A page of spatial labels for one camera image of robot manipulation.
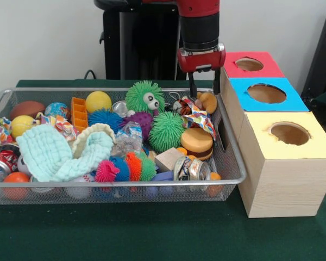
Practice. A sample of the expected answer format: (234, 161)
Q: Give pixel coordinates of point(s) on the yellow ball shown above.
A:
(99, 102)

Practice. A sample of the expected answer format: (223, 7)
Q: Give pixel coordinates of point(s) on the wooden box with three holes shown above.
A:
(288, 185)

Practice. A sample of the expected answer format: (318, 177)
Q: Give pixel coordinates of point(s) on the white multicolour dotted cloth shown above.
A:
(199, 119)

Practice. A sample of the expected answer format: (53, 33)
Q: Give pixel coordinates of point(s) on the brown plush animal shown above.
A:
(209, 102)

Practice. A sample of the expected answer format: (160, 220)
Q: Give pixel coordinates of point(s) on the foam burger toy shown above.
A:
(197, 142)

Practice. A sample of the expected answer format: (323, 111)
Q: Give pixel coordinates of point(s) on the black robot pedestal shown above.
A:
(141, 40)

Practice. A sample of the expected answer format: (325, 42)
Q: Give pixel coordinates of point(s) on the crushed drink can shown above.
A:
(191, 170)

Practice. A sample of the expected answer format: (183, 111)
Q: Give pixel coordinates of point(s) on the black chair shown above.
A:
(323, 54)

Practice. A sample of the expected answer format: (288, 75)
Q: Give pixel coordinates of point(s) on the mint green cloth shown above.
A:
(46, 155)

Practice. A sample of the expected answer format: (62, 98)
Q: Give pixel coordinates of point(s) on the blue spiky ball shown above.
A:
(106, 118)

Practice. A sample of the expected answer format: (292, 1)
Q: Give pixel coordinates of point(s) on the green fuzzy toy with eyes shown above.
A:
(138, 95)

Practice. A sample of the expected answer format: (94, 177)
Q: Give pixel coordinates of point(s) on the green fuzzy ball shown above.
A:
(165, 131)

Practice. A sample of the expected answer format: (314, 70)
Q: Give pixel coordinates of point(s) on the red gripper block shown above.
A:
(201, 59)

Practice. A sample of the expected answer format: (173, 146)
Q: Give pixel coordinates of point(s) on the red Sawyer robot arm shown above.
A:
(199, 27)

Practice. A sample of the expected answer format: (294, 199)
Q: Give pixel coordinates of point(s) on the multicolour fuzzy caterpillar toy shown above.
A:
(125, 168)

